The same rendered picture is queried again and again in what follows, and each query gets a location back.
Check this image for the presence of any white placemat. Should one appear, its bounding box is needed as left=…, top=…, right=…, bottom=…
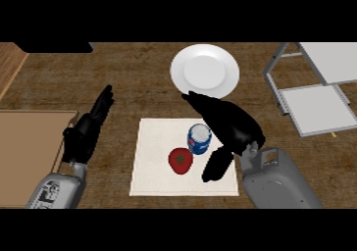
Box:
left=127, top=118, right=241, bottom=197

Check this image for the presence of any grey tiered shelf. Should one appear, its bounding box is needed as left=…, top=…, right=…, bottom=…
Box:
left=262, top=42, right=357, bottom=138

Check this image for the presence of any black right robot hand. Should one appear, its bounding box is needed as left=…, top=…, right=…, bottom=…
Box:
left=179, top=90, right=266, bottom=183

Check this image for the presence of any brown cardboard box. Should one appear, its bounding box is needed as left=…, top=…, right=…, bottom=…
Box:
left=0, top=110, right=80, bottom=209

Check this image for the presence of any white plate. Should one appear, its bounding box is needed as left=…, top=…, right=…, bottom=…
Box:
left=169, top=43, right=241, bottom=100

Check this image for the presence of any black appliance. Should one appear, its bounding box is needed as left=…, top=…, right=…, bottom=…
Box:
left=12, top=42, right=95, bottom=54

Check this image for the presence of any blue and white can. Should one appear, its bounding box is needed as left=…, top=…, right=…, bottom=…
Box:
left=185, top=123, right=213, bottom=156

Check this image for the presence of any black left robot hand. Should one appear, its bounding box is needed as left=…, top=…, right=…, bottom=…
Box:
left=59, top=84, right=115, bottom=165

